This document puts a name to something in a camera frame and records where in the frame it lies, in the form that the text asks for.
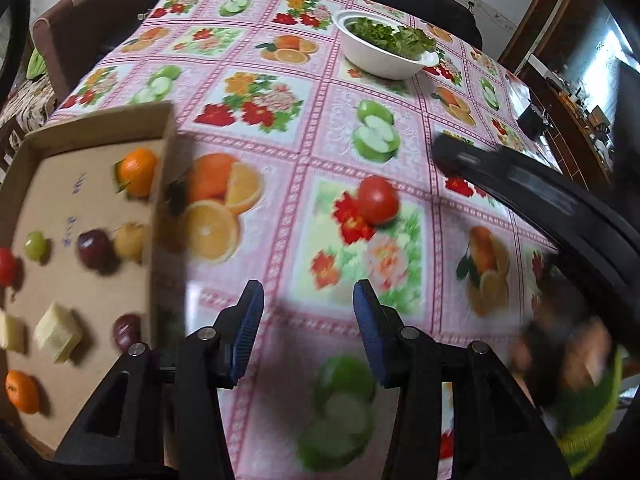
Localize wooden sideboard cabinet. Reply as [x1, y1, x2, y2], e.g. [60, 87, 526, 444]
[500, 0, 640, 196]

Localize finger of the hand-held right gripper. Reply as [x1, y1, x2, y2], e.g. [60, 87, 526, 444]
[431, 131, 576, 256]

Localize green grape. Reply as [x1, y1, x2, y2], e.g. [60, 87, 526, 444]
[24, 230, 50, 263]

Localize white bowl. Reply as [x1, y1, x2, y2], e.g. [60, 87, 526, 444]
[331, 9, 441, 81]

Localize person's right forearm green sleeve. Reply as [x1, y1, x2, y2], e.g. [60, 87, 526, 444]
[542, 347, 626, 478]

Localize cardboard tray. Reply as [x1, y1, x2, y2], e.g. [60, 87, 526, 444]
[0, 100, 176, 461]

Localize dark purple plum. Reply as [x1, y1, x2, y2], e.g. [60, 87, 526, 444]
[76, 228, 118, 273]

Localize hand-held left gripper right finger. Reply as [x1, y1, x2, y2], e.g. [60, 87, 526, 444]
[352, 280, 571, 480]

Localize chair with floral cushion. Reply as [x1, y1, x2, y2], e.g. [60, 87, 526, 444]
[0, 75, 56, 171]

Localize green leafy vegetables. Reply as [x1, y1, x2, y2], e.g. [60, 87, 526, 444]
[347, 16, 437, 56]

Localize red date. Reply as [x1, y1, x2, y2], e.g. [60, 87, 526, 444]
[112, 313, 142, 353]

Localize white peeled banana piece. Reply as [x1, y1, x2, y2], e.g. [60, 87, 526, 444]
[0, 310, 27, 352]

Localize orange with green leaf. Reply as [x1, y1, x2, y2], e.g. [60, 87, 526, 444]
[114, 147, 158, 198]

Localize red lychee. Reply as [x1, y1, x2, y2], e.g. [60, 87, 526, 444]
[0, 247, 18, 288]

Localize floral fruit print tablecloth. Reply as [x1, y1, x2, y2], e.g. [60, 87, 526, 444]
[52, 0, 566, 480]

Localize red tomato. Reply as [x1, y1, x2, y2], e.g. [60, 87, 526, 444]
[357, 175, 400, 226]

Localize person's right hand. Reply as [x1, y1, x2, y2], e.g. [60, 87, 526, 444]
[512, 310, 617, 406]

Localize green cloth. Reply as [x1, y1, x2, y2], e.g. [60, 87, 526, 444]
[26, 47, 48, 80]

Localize small yellow fruit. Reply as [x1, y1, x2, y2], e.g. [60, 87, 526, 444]
[114, 222, 151, 263]

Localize plain orange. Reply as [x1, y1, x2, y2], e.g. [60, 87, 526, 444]
[5, 370, 41, 415]

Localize brown armchair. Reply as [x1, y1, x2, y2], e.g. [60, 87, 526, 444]
[30, 0, 173, 106]

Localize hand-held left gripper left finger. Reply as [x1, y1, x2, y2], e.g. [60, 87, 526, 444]
[52, 280, 266, 480]

